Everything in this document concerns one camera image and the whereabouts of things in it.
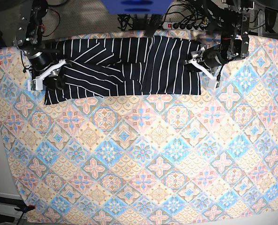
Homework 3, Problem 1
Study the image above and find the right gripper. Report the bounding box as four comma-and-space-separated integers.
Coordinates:
23, 49, 66, 90

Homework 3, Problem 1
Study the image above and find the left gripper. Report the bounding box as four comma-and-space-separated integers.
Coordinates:
184, 45, 225, 73

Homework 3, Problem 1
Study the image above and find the navy white striped T-shirt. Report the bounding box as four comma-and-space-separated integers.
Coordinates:
45, 36, 201, 105

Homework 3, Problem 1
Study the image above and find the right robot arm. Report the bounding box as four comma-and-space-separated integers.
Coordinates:
13, 0, 67, 91

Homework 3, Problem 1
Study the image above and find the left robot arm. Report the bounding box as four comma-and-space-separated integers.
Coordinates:
184, 0, 255, 72

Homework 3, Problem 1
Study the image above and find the white labelled power strip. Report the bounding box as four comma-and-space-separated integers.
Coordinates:
162, 22, 207, 30

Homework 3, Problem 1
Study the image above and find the black remote control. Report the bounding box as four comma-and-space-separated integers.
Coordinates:
144, 14, 163, 38

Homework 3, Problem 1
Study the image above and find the blue box overhead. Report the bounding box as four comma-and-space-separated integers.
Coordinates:
101, 0, 172, 15

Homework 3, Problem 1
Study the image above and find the patterned pastel tablecloth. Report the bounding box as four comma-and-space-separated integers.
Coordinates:
0, 37, 278, 225

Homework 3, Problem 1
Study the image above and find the orange black clamp lower left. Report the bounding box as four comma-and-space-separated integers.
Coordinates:
14, 205, 36, 219

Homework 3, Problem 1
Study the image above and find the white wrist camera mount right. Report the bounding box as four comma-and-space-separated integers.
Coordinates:
27, 60, 68, 91

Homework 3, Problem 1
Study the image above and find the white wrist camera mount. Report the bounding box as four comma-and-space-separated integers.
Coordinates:
27, 60, 68, 91
188, 59, 220, 90

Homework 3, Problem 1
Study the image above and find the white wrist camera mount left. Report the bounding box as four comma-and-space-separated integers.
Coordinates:
188, 59, 220, 90

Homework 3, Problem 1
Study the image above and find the tangle of black cables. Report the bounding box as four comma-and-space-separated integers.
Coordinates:
117, 0, 224, 31

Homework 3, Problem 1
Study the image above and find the white rail lower left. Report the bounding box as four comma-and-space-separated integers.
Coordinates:
0, 192, 24, 218

